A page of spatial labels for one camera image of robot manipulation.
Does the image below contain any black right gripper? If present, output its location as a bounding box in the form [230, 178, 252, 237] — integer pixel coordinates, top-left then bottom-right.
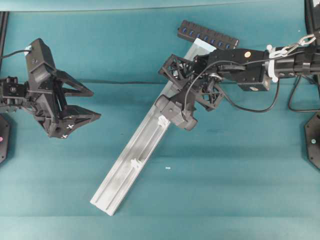
[158, 54, 224, 111]

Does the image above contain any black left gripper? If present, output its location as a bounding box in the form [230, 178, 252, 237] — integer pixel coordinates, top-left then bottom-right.
[26, 62, 101, 139]

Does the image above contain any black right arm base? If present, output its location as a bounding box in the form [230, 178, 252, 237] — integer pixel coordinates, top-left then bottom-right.
[304, 112, 320, 169]

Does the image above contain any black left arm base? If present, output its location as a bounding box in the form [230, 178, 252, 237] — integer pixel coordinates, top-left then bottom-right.
[0, 115, 11, 163]

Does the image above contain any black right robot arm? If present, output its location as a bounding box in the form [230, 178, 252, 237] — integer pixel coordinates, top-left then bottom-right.
[155, 29, 320, 115]

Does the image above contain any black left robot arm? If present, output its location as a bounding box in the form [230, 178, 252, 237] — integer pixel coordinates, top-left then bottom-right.
[0, 64, 101, 139]

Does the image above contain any black multiport USB hub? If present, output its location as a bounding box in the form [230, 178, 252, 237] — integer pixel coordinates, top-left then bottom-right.
[177, 20, 239, 50]

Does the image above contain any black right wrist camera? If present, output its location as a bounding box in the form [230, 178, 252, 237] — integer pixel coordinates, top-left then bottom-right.
[155, 95, 198, 131]

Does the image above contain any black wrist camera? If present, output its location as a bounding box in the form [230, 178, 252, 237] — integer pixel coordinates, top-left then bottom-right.
[25, 38, 56, 73]
[155, 95, 198, 131]

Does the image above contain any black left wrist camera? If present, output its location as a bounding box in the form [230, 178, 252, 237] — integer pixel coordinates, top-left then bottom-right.
[25, 38, 56, 73]

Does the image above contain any long aluminium rail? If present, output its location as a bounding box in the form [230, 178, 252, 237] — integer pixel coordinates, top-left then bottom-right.
[89, 38, 217, 216]

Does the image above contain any white ring near rail end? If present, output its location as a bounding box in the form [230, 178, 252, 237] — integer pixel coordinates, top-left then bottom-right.
[129, 158, 141, 171]

